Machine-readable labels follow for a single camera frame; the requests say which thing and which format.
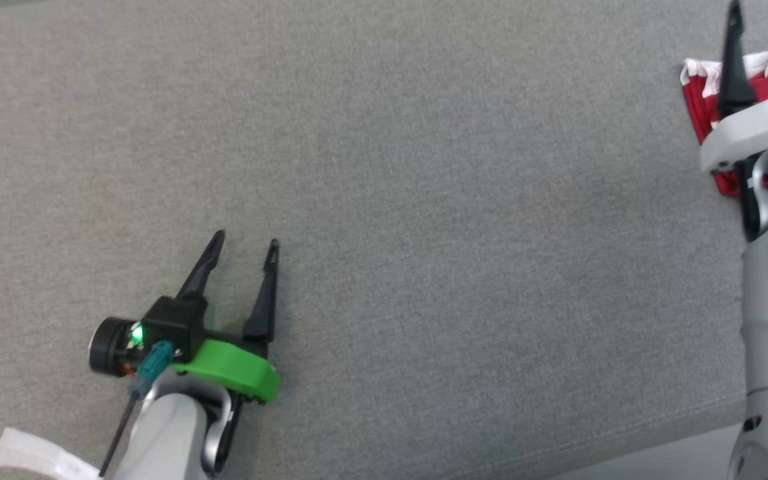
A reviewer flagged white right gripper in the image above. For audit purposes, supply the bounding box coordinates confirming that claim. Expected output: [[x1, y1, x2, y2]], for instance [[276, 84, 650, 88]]
[[699, 0, 768, 175]]

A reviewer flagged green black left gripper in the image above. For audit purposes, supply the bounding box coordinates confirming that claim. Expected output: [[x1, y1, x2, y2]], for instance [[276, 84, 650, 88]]
[[171, 230, 282, 405]]

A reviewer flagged red garment with white stripe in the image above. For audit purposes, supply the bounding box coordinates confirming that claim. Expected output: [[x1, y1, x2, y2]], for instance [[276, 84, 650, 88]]
[[681, 39, 768, 198]]

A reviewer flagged white plastic strip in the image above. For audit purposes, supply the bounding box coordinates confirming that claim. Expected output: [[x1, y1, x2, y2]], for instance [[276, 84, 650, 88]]
[[0, 427, 102, 480]]

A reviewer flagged black cable with teal connector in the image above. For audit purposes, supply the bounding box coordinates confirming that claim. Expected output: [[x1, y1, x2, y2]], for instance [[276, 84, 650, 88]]
[[98, 340, 176, 478]]

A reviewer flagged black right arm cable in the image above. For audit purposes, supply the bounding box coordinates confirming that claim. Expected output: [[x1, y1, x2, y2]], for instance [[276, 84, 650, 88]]
[[736, 155, 766, 242]]

